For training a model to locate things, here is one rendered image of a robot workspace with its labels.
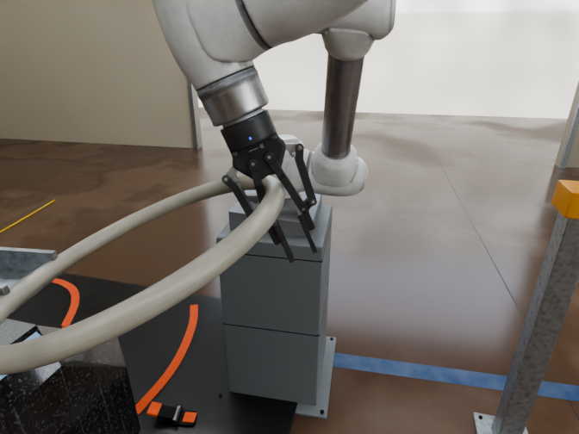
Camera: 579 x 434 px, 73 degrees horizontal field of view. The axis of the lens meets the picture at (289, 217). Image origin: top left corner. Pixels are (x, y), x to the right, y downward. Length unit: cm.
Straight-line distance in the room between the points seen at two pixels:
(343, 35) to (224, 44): 57
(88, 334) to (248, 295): 117
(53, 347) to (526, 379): 154
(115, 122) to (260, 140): 602
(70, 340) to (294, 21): 42
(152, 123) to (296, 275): 500
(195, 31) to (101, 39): 591
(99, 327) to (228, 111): 30
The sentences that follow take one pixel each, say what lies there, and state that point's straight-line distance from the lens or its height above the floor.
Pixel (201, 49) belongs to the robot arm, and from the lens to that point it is 54.
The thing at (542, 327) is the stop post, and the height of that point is 60.
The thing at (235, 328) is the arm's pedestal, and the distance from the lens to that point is 169.
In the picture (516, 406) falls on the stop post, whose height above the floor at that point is 23.
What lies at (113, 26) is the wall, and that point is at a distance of 633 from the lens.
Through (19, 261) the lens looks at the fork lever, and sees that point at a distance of 89.
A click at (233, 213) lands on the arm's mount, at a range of 149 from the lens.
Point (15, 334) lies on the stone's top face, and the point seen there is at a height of 82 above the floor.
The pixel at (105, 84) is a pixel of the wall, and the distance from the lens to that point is 651.
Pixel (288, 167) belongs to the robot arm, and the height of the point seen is 105.
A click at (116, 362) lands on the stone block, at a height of 58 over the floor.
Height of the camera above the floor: 147
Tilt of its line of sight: 24 degrees down
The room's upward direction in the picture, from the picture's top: straight up
